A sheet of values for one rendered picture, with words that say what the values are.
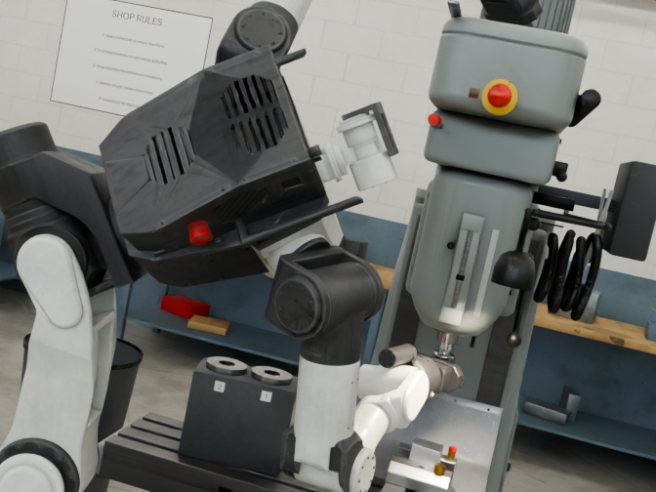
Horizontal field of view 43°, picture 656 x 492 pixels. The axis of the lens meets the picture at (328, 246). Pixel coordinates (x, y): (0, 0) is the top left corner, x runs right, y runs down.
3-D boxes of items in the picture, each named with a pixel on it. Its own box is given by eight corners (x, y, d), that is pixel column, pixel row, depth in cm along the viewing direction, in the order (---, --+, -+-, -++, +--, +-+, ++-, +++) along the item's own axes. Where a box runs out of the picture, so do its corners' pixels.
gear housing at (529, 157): (551, 186, 151) (563, 132, 150) (420, 159, 156) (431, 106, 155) (543, 186, 184) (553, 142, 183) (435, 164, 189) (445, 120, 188)
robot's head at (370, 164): (346, 196, 129) (399, 177, 128) (322, 135, 128) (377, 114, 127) (345, 194, 135) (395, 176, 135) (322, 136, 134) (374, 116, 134)
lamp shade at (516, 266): (504, 287, 141) (512, 251, 140) (483, 277, 147) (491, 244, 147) (539, 292, 143) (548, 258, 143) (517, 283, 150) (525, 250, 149)
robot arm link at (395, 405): (431, 393, 152) (403, 438, 141) (387, 388, 156) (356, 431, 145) (427, 363, 149) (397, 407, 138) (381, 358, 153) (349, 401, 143)
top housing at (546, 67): (572, 130, 141) (594, 35, 139) (422, 101, 146) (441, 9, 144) (556, 143, 187) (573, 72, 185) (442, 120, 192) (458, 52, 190)
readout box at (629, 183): (651, 264, 179) (676, 168, 177) (608, 254, 181) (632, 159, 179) (636, 256, 199) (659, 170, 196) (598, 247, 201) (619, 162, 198)
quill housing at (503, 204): (501, 348, 159) (540, 184, 155) (396, 322, 163) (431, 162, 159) (501, 331, 177) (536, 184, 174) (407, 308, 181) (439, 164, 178)
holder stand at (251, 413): (278, 476, 176) (297, 386, 173) (177, 454, 176) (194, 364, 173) (283, 455, 188) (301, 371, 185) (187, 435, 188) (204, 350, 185)
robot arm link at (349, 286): (323, 375, 114) (332, 279, 112) (275, 357, 120) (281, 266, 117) (372, 356, 124) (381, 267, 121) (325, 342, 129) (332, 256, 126)
